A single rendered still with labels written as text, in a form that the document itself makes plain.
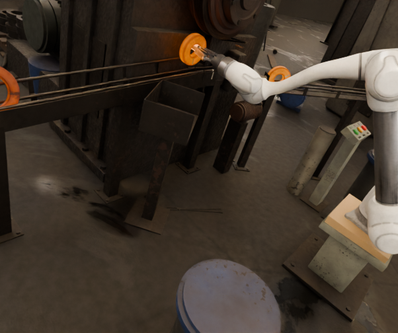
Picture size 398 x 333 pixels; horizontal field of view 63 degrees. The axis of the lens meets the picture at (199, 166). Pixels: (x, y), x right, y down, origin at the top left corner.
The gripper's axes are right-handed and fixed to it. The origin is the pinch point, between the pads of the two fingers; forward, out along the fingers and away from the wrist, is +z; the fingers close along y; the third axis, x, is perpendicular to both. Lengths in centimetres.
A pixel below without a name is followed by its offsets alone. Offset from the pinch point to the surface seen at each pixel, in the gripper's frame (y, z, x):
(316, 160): 80, -62, -50
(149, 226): -32, -33, -82
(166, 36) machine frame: -10.1, 9.7, 0.8
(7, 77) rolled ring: -83, 6, -14
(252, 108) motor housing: 51, -17, -32
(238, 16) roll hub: 16.9, -6.8, 18.2
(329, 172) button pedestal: 83, -73, -53
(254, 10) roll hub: 28.5, -6.9, 22.0
